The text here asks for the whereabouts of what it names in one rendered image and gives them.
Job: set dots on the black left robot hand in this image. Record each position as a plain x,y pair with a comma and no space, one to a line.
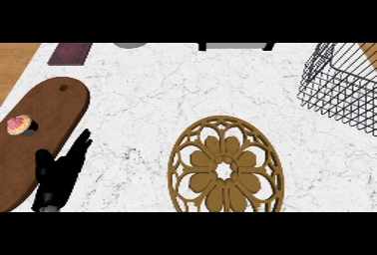
66,166

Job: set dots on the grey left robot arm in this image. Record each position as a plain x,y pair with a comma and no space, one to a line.
49,208

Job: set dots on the gold openwork flower placemat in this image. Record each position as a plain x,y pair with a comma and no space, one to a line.
205,166

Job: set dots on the brown wooden cutting board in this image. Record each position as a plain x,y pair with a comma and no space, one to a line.
38,139

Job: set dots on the pink frosted cupcake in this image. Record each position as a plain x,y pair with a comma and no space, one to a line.
21,125

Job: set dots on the dark purple flat block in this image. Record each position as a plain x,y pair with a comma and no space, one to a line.
69,54

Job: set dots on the grey round object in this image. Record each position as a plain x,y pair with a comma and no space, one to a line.
129,45

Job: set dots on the grey appliance with black legs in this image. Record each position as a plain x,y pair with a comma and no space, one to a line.
235,46

